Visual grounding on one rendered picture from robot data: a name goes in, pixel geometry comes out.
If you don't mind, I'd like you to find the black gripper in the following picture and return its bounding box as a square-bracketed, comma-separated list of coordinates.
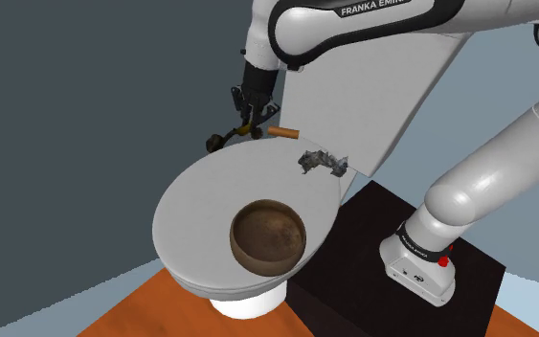
[230, 60, 281, 140]

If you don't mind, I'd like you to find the grey crumpled lump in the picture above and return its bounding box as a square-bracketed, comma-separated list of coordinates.
[297, 148, 350, 179]

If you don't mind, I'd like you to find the white toilet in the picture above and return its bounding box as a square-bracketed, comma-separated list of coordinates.
[150, 32, 473, 321]

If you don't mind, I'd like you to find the brown wooden bowl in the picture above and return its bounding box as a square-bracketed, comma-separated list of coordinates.
[229, 198, 308, 278]

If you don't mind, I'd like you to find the dark robot stand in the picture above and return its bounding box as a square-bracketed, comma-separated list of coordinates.
[284, 179, 507, 337]

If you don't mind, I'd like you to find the brown-handled dark tool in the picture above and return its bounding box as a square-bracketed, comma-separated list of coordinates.
[205, 124, 301, 155]

